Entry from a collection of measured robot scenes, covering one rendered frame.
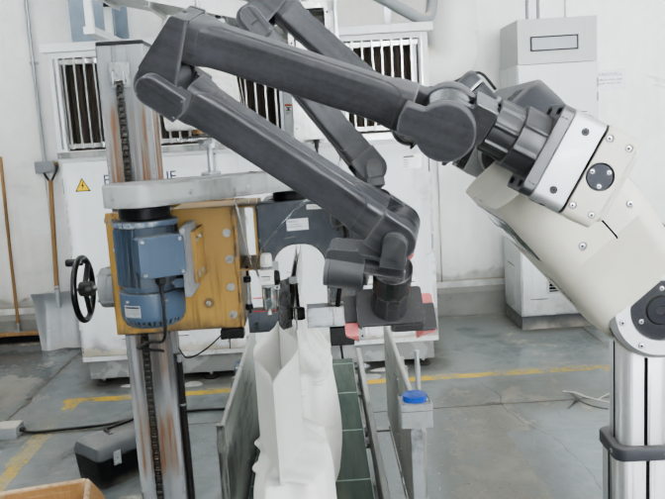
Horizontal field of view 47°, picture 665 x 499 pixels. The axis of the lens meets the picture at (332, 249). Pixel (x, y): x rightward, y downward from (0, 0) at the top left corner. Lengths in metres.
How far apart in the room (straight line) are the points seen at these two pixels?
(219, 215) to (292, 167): 0.92
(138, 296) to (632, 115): 5.11
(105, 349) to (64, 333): 1.17
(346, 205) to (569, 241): 0.33
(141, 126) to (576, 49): 4.06
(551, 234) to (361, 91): 0.36
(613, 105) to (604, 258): 5.19
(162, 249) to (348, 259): 0.71
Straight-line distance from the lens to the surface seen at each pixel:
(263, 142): 1.05
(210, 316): 2.01
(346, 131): 1.56
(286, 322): 2.00
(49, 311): 6.19
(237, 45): 1.02
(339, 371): 3.69
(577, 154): 1.00
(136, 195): 1.76
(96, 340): 5.02
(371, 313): 1.19
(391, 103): 0.99
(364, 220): 1.05
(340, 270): 1.10
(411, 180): 4.70
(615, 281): 1.25
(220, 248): 1.97
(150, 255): 1.72
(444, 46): 5.06
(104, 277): 2.09
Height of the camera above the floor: 1.52
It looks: 9 degrees down
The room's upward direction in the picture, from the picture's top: 3 degrees counter-clockwise
